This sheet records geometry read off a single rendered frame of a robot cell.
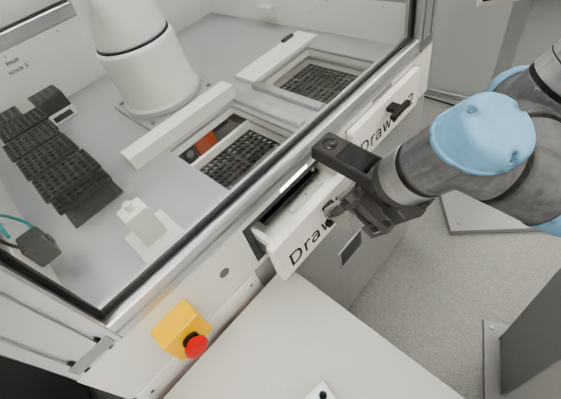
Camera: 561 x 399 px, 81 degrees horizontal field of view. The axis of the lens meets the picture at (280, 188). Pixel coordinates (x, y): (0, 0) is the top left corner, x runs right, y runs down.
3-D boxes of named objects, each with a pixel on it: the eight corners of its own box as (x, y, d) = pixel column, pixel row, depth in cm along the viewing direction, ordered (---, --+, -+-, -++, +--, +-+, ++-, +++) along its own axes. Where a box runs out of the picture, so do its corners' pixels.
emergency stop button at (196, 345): (214, 344, 55) (204, 336, 52) (195, 364, 54) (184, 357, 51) (203, 332, 57) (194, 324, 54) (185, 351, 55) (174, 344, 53)
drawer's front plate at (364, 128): (416, 103, 90) (421, 66, 82) (354, 169, 79) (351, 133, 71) (411, 102, 91) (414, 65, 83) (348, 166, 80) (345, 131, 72)
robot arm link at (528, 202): (601, 142, 37) (519, 98, 35) (635, 225, 30) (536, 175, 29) (534, 178, 43) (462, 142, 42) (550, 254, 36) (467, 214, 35)
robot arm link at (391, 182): (382, 164, 38) (419, 123, 41) (363, 177, 42) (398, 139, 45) (430, 211, 37) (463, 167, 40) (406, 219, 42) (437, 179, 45)
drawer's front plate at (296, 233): (370, 186, 75) (369, 150, 67) (285, 281, 64) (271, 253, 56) (363, 183, 76) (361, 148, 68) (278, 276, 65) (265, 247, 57)
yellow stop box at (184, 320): (216, 330, 58) (199, 315, 53) (184, 365, 56) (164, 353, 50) (199, 313, 61) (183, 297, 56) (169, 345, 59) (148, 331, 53)
